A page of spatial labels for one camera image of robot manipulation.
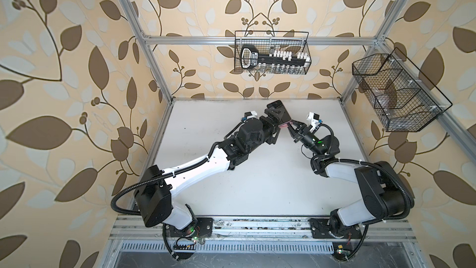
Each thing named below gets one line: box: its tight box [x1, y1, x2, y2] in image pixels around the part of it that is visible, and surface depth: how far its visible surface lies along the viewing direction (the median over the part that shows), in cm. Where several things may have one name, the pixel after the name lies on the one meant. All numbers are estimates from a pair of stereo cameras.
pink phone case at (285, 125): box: [278, 119, 294, 128], surface depth 77 cm
